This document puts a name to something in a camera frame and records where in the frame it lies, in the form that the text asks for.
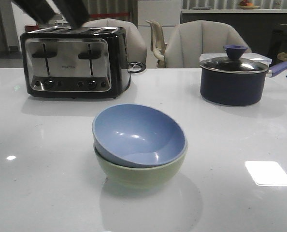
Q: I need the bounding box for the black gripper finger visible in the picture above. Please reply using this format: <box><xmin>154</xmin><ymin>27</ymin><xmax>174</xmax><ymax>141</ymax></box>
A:
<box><xmin>13</xmin><ymin>0</ymin><xmax>55</xmax><ymax>24</ymax></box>
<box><xmin>53</xmin><ymin>0</ymin><xmax>89</xmax><ymax>27</ymax></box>

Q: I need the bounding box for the blue bowl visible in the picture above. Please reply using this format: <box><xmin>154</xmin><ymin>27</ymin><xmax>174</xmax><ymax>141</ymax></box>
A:
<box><xmin>92</xmin><ymin>104</ymin><xmax>187</xmax><ymax>168</ymax></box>

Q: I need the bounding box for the green bowl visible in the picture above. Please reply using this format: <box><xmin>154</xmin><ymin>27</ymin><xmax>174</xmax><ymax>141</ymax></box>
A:
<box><xmin>94</xmin><ymin>148</ymin><xmax>187</xmax><ymax>189</ymax></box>

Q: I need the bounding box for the red trash bin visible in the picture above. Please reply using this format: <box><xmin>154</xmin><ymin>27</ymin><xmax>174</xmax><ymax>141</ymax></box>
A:
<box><xmin>25</xmin><ymin>25</ymin><xmax>39</xmax><ymax>32</ymax></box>

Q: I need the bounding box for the black silver four-slot toaster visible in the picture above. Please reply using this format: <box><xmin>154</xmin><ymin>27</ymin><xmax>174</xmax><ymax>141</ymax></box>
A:
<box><xmin>21</xmin><ymin>26</ymin><xmax>131</xmax><ymax>99</ymax></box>

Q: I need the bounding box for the beige chair behind toaster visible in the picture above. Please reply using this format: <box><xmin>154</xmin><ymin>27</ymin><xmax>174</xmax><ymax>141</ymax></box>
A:
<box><xmin>83</xmin><ymin>18</ymin><xmax>147</xmax><ymax>65</ymax></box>

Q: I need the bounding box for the cream office chair back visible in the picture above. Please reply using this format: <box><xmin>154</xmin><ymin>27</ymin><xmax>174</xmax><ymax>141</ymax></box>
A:
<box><xmin>146</xmin><ymin>20</ymin><xmax>167</xmax><ymax>68</ymax></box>

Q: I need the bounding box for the white refrigerator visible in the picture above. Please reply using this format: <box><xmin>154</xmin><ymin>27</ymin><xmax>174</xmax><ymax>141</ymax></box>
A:
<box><xmin>137</xmin><ymin>0</ymin><xmax>182</xmax><ymax>26</ymax></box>

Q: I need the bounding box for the beige chair on right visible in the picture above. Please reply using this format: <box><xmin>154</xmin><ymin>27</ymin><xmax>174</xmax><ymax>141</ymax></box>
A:
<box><xmin>164</xmin><ymin>20</ymin><xmax>252</xmax><ymax>68</ymax></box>

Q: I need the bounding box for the glass pot lid blue knob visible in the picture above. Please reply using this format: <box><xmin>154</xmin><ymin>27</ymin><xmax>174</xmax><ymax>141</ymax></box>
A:
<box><xmin>200</xmin><ymin>44</ymin><xmax>268</xmax><ymax>74</ymax></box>

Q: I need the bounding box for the fruit plate on counter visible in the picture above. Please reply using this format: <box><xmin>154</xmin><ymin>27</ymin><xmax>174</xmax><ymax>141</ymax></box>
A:
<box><xmin>239</xmin><ymin>0</ymin><xmax>260</xmax><ymax>10</ymax></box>

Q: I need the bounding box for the dark blue saucepan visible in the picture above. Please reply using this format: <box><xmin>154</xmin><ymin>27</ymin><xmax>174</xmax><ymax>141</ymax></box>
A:
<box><xmin>200</xmin><ymin>59</ymin><xmax>287</xmax><ymax>107</ymax></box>

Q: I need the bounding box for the toaster power cord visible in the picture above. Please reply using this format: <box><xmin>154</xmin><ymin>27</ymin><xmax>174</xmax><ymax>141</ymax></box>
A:
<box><xmin>127</xmin><ymin>61</ymin><xmax>146</xmax><ymax>73</ymax></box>

